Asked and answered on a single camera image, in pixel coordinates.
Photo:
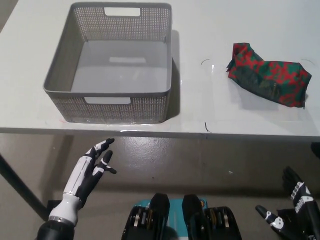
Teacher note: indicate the red green coffee bean bag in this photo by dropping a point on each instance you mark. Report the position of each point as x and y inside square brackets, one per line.
[270, 77]

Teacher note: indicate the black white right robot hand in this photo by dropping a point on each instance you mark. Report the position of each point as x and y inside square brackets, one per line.
[302, 215]

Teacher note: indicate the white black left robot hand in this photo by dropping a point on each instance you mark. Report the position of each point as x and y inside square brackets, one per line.
[82, 172]

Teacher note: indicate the grey perforated plastic basket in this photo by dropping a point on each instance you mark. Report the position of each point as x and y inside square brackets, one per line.
[120, 65]

